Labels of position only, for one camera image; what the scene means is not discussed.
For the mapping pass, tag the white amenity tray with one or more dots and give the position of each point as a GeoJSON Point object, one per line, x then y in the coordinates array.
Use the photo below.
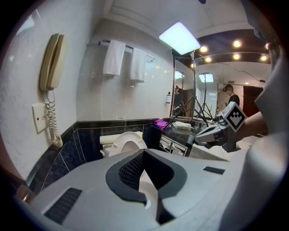
{"type": "Point", "coordinates": [181, 125]}

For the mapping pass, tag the white ceramic toilet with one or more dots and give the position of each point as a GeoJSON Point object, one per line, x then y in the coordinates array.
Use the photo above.
{"type": "Point", "coordinates": [149, 189]}

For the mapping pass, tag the clear drinking glass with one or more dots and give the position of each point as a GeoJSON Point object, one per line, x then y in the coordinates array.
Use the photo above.
{"type": "Point", "coordinates": [197, 126]}

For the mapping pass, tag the cream wall telephone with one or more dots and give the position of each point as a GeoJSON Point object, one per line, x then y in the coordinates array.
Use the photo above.
{"type": "Point", "coordinates": [53, 62]}

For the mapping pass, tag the wall soap dispenser bottle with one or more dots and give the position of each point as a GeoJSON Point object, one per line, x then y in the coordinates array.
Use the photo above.
{"type": "Point", "coordinates": [168, 98]}

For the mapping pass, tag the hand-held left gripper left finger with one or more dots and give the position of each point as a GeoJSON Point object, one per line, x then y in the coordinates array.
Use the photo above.
{"type": "Point", "coordinates": [94, 180]}

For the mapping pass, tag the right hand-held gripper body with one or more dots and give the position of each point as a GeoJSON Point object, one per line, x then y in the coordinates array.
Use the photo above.
{"type": "Point", "coordinates": [234, 117]}

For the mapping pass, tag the white wall outlet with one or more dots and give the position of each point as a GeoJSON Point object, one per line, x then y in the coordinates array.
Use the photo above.
{"type": "Point", "coordinates": [120, 117]}

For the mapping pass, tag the person's right forearm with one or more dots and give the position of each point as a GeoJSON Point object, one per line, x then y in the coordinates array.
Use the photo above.
{"type": "Point", "coordinates": [253, 125]}

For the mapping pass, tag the round ceiling spotlight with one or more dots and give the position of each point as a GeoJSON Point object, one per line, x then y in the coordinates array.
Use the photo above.
{"type": "Point", "coordinates": [203, 49]}
{"type": "Point", "coordinates": [237, 43]}

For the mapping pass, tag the white toilet seat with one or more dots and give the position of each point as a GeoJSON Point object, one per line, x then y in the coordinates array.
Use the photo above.
{"type": "Point", "coordinates": [117, 144]}

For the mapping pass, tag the white wall jack plate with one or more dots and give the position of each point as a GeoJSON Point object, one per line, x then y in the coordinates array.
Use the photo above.
{"type": "Point", "coordinates": [38, 117]}

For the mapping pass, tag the purple cloth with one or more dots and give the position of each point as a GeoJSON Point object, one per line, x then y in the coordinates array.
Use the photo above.
{"type": "Point", "coordinates": [161, 124]}

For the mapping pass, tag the white hanging towel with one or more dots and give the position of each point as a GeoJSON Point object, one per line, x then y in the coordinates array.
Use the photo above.
{"type": "Point", "coordinates": [114, 57]}
{"type": "Point", "coordinates": [137, 65]}

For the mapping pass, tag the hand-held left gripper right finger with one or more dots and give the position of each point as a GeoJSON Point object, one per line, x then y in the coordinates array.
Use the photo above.
{"type": "Point", "coordinates": [198, 176]}

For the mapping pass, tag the wood framed mirror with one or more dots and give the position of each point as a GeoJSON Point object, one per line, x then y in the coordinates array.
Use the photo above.
{"type": "Point", "coordinates": [183, 67]}

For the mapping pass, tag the bright rectangular light panel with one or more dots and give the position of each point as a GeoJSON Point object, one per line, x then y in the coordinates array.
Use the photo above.
{"type": "Point", "coordinates": [179, 38]}

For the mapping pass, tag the chrome towel rail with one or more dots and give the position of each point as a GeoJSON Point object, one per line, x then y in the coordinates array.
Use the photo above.
{"type": "Point", "coordinates": [128, 47]}

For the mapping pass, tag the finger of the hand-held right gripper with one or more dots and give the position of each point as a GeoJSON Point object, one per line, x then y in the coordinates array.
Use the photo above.
{"type": "Point", "coordinates": [206, 136]}

